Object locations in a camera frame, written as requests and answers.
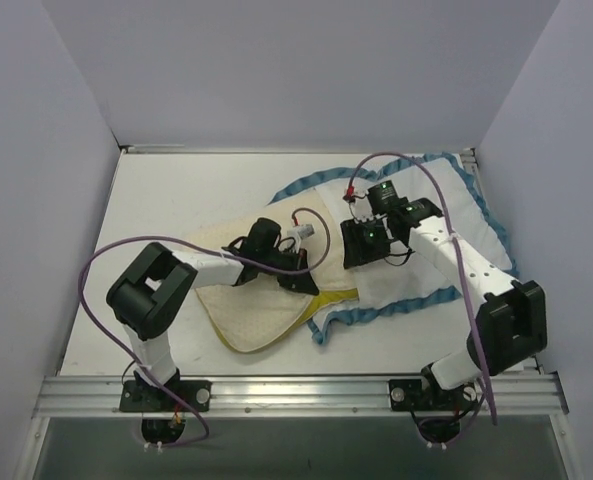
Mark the cream yellow pillow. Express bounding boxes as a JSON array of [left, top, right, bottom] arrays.
[[189, 190, 358, 353]]

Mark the blue white pillowcase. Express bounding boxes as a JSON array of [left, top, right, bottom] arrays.
[[272, 153, 519, 346]]

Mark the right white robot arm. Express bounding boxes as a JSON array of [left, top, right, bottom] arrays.
[[340, 181, 548, 409]]

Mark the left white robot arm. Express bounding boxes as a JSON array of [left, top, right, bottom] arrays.
[[106, 217, 319, 411]]

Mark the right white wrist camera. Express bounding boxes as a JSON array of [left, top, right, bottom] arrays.
[[343, 186, 384, 223]]

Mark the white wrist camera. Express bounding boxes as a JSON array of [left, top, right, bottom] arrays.
[[286, 213, 315, 250], [343, 186, 384, 223]]

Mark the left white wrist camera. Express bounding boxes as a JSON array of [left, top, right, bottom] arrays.
[[286, 213, 315, 250]]

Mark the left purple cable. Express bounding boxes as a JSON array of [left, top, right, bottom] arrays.
[[80, 209, 333, 446]]

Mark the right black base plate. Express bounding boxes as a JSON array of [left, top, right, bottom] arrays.
[[387, 376, 479, 413]]

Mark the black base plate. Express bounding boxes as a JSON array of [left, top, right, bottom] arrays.
[[387, 376, 479, 413], [118, 379, 212, 413]]

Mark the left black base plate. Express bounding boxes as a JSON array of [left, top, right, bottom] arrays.
[[118, 379, 212, 413]]

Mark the front aluminium rail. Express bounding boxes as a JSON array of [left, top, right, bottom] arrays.
[[33, 371, 568, 420]]

